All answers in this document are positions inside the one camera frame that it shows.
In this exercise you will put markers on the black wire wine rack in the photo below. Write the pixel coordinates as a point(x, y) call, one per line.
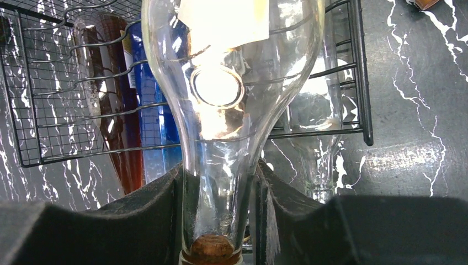
point(48, 109)

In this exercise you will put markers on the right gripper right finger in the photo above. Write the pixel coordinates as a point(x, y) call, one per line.
point(361, 229)

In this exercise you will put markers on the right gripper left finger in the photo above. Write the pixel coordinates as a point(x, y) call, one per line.
point(139, 228)

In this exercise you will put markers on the orange wooden shelf rack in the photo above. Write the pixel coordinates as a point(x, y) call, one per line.
point(423, 4)

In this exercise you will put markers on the dark red gold-foil wine bottle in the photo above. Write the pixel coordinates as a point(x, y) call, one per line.
point(104, 56)

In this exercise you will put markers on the clear bottle black gold label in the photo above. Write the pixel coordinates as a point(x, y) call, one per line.
point(316, 109)

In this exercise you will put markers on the blue clear glass bottle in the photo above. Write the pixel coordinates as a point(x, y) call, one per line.
point(158, 131)

